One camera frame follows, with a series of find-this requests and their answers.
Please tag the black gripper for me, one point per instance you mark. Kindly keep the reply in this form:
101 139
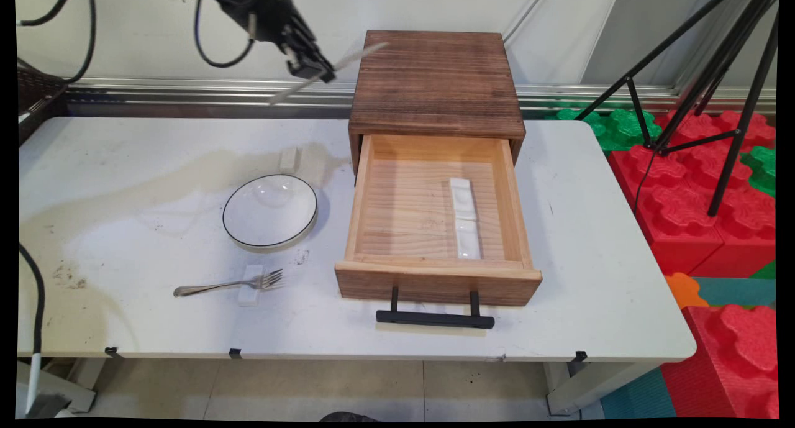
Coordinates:
258 9

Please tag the silver table knife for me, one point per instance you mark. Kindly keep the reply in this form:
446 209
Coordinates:
292 91

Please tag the white ceramic cutlery rest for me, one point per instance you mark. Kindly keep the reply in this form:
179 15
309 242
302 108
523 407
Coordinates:
289 158
250 294
469 240

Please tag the dark brown wooden cabinet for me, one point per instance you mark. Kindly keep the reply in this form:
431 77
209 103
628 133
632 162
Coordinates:
435 83

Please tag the white plate with black rim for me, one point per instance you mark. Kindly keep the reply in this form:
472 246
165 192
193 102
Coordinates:
270 210

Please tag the light wooden drawer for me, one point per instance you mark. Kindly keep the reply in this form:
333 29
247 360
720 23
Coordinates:
407 220

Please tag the white ceramic divided dish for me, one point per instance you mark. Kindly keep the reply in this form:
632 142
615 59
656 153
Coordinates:
463 198

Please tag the silver fork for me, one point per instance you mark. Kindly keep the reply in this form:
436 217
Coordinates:
230 284

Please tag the black table clip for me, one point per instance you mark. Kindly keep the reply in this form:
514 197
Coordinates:
112 352
235 353
580 356

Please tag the green foam block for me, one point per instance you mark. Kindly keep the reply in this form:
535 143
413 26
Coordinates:
621 130
763 170

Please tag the dark object on floor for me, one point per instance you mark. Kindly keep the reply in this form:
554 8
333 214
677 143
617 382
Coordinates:
348 417

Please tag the large red foam block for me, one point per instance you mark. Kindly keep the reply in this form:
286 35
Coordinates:
677 217

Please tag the black tripod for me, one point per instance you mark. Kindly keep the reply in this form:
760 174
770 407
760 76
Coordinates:
714 74

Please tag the white table leg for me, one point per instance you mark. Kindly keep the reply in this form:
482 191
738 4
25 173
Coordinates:
590 384
68 384

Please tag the orange foam piece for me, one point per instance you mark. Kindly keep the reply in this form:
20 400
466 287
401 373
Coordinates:
683 290

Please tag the teal foam mat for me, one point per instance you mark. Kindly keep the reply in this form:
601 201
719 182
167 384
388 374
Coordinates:
640 397
739 291

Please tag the aluminium rail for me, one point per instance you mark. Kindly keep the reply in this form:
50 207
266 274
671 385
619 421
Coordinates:
186 95

